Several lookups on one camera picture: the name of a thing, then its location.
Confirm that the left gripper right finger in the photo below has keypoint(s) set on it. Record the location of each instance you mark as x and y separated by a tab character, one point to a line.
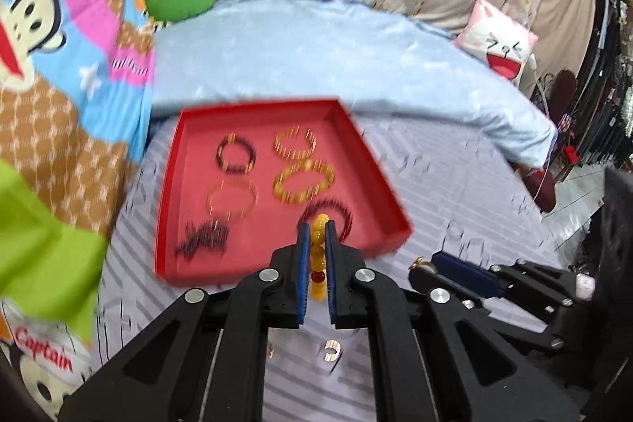
429	361

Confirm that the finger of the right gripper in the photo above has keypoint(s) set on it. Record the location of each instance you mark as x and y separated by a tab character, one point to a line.
427	280
483	283

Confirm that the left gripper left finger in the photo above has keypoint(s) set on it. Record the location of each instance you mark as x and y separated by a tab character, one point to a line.
203	358

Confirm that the gold hoop earring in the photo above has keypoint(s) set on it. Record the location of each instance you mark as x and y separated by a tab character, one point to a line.
331	351
423	264

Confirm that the garnet bead strand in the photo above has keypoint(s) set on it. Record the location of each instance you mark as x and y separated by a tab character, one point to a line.
211	235

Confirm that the thin gold bangle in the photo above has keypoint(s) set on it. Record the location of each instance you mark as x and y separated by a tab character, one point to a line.
231	199

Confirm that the grey striped bedsheet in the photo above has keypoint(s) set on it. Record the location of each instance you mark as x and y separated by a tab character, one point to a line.
460	195

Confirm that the dark metal chair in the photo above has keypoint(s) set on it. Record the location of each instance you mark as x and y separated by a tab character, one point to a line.
540	182

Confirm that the red cardboard tray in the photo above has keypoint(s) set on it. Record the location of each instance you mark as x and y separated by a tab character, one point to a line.
306	157

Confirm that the white cat face pillow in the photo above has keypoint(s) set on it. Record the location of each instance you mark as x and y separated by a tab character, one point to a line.
497	40

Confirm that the light blue blanket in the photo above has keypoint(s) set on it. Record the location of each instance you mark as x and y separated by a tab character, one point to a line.
372	61

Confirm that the cartoon monkey quilt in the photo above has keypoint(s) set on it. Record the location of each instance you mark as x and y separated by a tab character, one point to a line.
75	104

